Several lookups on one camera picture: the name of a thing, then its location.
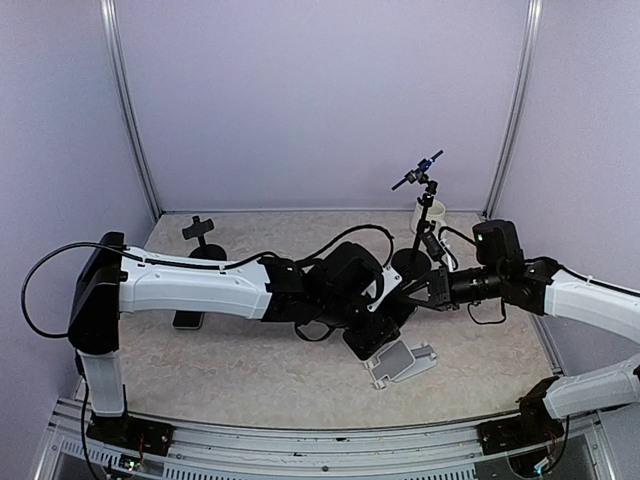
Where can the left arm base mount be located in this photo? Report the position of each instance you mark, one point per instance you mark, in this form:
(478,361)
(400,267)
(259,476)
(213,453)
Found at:
(132,433)

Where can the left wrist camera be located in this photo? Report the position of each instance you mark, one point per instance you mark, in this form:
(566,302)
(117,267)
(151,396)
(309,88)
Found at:
(381,287)

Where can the black round-base phone stand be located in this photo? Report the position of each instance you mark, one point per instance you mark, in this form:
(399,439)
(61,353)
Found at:
(197,230)

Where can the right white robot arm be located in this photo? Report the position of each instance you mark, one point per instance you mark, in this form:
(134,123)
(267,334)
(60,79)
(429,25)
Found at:
(544,287)

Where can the black phone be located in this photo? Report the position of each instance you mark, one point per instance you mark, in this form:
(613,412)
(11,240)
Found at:
(188,320)
(402,312)

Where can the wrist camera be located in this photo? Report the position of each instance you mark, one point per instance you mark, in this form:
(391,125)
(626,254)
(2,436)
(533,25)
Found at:
(381,287)
(439,252)

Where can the right aluminium frame post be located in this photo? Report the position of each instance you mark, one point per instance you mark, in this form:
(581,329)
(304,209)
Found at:
(525,67)

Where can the aluminium frame post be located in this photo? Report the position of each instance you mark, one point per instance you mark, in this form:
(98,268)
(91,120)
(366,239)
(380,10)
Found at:
(525,67)
(108,10)

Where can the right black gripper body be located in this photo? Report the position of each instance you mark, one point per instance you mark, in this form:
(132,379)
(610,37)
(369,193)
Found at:
(443,291)

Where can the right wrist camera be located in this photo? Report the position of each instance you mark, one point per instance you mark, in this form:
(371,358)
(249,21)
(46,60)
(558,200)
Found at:
(439,252)

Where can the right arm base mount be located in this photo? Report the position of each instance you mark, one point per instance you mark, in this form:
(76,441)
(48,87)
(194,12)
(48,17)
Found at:
(516,432)

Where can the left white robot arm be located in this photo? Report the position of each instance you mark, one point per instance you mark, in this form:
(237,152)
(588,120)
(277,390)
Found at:
(348,290)

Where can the black tripod clamp stand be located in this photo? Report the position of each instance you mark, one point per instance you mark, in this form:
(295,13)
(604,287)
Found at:
(410,263)

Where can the white mug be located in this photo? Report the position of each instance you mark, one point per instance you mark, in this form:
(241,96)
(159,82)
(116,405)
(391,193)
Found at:
(435,213)

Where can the left aluminium frame post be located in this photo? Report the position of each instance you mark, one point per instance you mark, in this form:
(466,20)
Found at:
(108,10)

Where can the white wedge phone stand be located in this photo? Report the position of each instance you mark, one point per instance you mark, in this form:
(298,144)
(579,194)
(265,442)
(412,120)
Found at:
(397,362)

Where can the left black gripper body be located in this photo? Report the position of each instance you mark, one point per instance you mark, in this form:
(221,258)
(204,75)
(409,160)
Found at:
(369,337)

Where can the front aluminium rail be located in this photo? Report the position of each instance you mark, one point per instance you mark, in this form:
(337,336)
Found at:
(200,450)

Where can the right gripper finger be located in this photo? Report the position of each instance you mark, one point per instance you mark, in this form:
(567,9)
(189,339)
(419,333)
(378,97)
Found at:
(420,303)
(412,285)

